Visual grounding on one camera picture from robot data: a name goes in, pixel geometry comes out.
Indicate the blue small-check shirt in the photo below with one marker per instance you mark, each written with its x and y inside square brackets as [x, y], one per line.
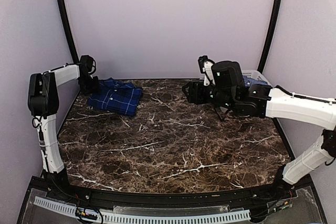
[249, 81]

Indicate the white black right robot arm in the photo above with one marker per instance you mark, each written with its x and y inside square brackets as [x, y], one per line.
[265, 101]

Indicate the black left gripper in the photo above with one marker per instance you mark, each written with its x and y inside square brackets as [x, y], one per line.
[84, 91]

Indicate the black frame post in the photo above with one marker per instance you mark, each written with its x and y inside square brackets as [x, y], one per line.
[269, 36]
[67, 30]

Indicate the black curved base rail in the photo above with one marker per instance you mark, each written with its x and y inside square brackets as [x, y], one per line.
[254, 197]

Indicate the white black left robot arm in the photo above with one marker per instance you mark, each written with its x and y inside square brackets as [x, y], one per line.
[43, 103]

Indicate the white plastic laundry basket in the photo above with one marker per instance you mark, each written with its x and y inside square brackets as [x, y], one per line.
[253, 74]

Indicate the white slotted cable duct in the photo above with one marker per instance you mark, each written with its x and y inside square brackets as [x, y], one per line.
[119, 214]

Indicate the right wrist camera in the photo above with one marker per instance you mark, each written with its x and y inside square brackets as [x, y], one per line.
[223, 75]

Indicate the black frame post left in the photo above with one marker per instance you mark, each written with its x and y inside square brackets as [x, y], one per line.
[67, 30]

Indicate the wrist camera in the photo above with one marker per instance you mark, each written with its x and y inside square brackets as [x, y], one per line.
[87, 65]
[223, 75]

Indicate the blue plaid long sleeve shirt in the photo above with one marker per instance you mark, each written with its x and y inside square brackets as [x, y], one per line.
[117, 97]

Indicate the black frame post right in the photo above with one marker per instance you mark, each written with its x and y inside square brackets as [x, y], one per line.
[269, 36]

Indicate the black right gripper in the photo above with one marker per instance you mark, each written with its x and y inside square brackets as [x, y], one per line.
[195, 95]

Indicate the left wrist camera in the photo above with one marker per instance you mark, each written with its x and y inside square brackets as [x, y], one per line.
[87, 65]

